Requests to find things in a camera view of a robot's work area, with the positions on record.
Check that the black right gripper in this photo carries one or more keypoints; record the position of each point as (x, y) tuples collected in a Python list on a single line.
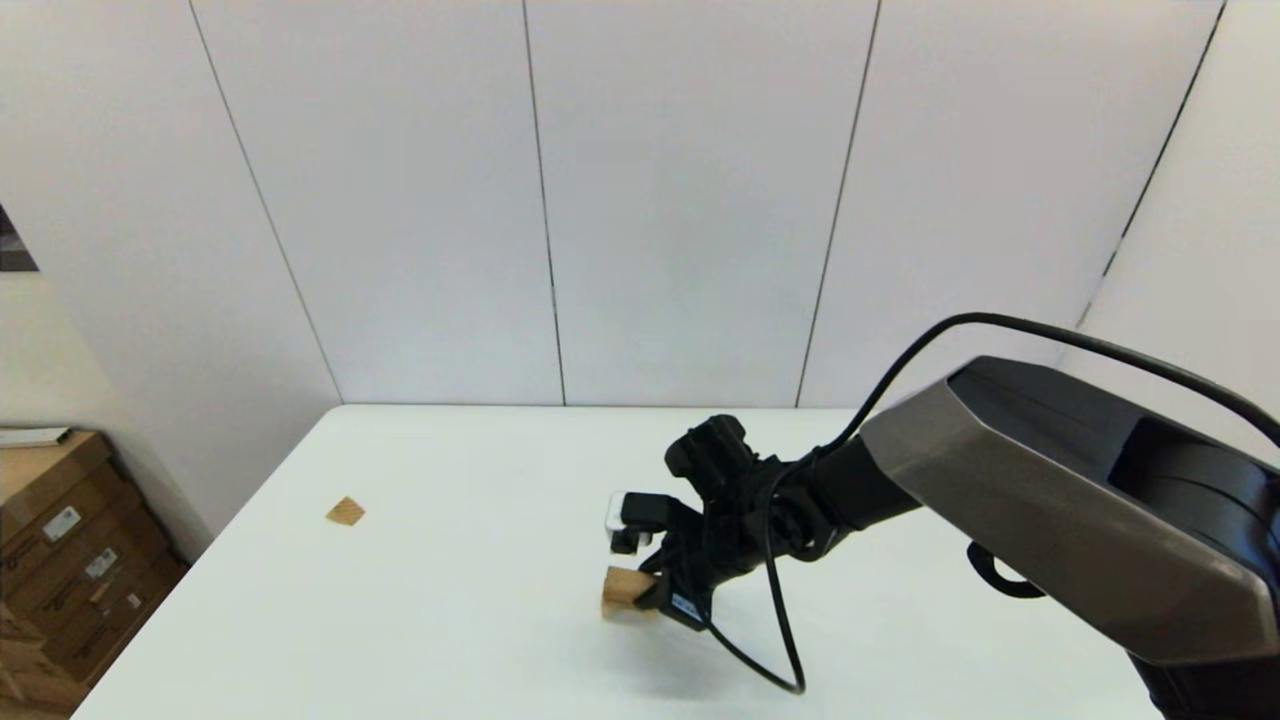
[(730, 520)]

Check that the rectangular wooden building block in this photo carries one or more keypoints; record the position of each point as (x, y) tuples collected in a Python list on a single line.
[(622, 585)]

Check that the arched wooden building block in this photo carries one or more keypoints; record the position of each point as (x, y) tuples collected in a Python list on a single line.
[(615, 614)]

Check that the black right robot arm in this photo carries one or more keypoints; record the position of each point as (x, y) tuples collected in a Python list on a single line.
[(1050, 500)]

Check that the triangular wooden building block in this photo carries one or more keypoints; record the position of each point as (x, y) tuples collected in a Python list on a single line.
[(346, 513)]

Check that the white flat object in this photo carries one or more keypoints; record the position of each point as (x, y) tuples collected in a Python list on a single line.
[(35, 437)]

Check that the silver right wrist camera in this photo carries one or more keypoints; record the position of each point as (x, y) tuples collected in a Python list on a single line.
[(625, 510)]

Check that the dark wall panel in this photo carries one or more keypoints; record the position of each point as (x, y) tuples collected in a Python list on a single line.
[(12, 250)]

